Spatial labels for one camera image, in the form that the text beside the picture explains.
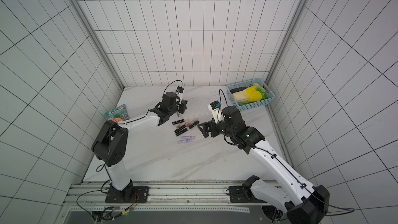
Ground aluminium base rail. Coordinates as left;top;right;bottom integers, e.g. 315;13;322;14
63;180;315;214

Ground yellow green toy cabbage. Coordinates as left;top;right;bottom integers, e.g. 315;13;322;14
232;83;268;105

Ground pink clear lip gloss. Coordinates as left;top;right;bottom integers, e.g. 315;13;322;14
177;120;190;129

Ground blue plastic basket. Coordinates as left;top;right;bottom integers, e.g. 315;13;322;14
227;78;275;111

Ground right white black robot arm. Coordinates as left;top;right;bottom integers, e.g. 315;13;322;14
198;101;330;224

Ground teal mint candy bag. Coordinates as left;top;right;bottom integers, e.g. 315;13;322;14
105;104;130;121

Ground purple lip balm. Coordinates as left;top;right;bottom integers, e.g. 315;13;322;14
177;139;192;144
181;136;195;140

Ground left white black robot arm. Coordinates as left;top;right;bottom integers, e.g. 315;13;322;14
91;87;188;204

